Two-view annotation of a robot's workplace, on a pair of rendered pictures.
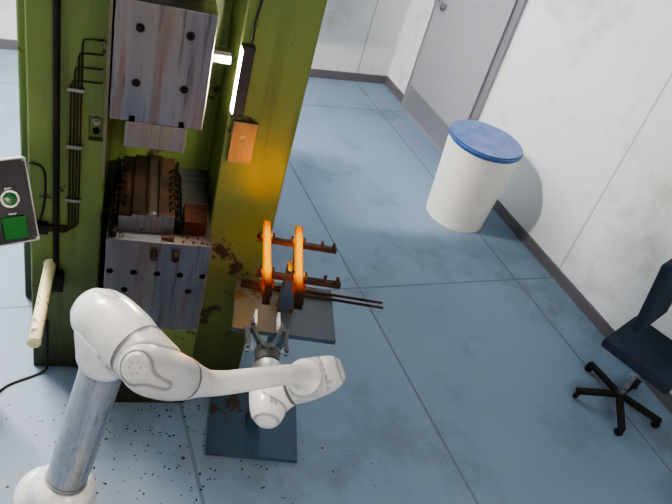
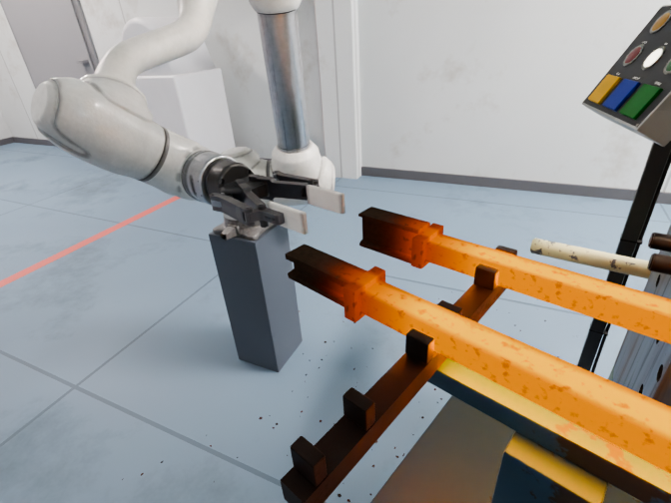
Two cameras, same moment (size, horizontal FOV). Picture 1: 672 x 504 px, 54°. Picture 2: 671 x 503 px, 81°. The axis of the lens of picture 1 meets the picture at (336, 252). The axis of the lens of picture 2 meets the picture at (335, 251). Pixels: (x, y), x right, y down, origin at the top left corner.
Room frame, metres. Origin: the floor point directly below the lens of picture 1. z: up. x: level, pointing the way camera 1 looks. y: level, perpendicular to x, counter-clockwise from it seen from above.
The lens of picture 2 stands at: (2.06, -0.09, 1.20)
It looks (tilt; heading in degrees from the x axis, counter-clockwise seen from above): 30 degrees down; 148
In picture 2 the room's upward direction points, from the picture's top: 4 degrees counter-clockwise
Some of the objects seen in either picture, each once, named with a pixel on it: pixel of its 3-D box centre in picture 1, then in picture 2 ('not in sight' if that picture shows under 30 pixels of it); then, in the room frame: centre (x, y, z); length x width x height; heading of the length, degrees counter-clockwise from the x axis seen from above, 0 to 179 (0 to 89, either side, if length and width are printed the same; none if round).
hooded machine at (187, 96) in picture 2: not in sight; (176, 104); (-1.90, 0.77, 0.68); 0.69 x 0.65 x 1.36; 31
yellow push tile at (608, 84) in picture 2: not in sight; (605, 90); (1.50, 1.17, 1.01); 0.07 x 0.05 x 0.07; 137
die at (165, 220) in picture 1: (147, 191); not in sight; (2.14, 0.78, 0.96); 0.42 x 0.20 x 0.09; 22
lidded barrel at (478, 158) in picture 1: (469, 177); not in sight; (4.41, -0.76, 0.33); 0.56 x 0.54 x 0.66; 31
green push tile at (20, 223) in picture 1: (15, 227); (641, 102); (1.64, 1.03, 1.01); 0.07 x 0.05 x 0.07; 137
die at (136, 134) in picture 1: (156, 108); not in sight; (2.14, 0.78, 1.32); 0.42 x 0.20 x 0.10; 22
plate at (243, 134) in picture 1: (242, 142); not in sight; (2.18, 0.46, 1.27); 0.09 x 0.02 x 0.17; 112
